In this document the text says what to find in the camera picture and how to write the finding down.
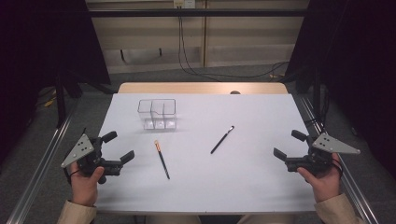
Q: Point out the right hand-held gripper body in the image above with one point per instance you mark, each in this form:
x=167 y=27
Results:
x=331 y=144

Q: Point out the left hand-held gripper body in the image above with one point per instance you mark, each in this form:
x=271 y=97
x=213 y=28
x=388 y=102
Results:
x=81 y=148

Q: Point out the orange-tipped makeup brush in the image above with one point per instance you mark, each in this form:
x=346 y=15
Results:
x=162 y=160

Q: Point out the clear acrylic organizer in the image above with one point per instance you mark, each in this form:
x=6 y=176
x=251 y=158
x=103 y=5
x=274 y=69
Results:
x=157 y=123

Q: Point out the black white-tipped makeup brush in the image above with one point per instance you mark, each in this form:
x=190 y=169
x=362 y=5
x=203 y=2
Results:
x=221 y=140

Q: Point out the person's left hand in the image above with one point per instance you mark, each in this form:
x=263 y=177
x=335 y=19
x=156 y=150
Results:
x=84 y=188

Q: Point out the person's right hand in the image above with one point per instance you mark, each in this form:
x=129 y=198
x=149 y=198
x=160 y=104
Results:
x=327 y=185

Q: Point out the black metal stand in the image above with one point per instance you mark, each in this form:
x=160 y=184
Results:
x=60 y=102

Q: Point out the small yellow thing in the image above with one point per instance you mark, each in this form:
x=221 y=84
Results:
x=49 y=102

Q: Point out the person's right leg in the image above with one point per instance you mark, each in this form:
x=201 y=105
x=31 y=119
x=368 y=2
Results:
x=267 y=219

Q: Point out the person's leg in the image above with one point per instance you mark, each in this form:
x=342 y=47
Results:
x=174 y=219
x=267 y=219

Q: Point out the dark round table grommet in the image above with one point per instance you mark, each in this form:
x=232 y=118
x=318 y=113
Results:
x=235 y=92

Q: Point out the white table cover sheet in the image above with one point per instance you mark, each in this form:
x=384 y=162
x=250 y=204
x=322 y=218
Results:
x=199 y=186

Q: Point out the person's left leg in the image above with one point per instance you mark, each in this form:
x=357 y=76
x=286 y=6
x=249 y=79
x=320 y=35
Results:
x=174 y=219

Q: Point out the black curtain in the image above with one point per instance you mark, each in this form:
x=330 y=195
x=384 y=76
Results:
x=37 y=46
x=358 y=62

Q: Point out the beige background desk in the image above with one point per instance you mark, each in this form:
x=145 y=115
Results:
x=140 y=34

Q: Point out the black horizontal bar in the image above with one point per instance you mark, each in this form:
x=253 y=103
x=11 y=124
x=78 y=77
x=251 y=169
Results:
x=218 y=12

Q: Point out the metal floor rail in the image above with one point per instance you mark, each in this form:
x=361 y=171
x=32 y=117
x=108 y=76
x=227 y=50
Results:
x=40 y=174
x=353 y=186

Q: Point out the white wall power outlet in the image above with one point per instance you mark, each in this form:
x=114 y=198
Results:
x=184 y=3

